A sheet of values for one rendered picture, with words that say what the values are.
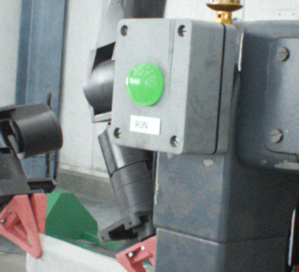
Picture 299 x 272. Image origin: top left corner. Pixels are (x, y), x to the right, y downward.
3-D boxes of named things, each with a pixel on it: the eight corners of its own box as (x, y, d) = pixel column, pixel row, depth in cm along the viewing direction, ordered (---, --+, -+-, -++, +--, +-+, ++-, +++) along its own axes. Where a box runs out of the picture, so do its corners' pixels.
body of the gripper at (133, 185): (207, 221, 89) (187, 158, 91) (139, 229, 82) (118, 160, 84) (168, 241, 93) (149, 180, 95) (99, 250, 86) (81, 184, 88)
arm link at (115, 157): (86, 134, 92) (111, 112, 88) (137, 130, 96) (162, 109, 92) (103, 192, 90) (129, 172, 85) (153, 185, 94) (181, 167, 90)
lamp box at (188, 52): (109, 143, 60) (117, 19, 59) (154, 143, 63) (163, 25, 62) (182, 155, 54) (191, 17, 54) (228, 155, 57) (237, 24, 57)
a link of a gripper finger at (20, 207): (82, 237, 105) (53, 179, 110) (36, 243, 100) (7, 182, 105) (57, 267, 109) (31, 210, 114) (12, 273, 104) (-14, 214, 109)
